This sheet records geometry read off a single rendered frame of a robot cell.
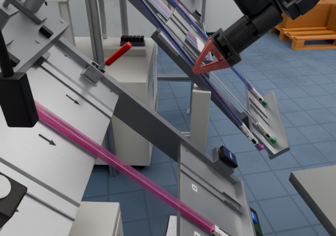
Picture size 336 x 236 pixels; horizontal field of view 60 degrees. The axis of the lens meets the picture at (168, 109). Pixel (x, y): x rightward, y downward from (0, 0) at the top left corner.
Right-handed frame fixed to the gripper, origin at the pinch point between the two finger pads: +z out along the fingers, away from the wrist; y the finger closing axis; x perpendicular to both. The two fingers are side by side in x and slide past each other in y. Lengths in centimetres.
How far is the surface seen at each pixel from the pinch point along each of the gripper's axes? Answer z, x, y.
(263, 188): 30, 94, -79
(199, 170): 12.3, 17.1, 8.3
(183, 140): 11.9, 10.4, 4.6
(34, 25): 10.3, -24.4, 21.3
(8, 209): 11.2, -8.9, 45.3
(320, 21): -93, 120, -364
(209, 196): 12.2, 20.8, 13.3
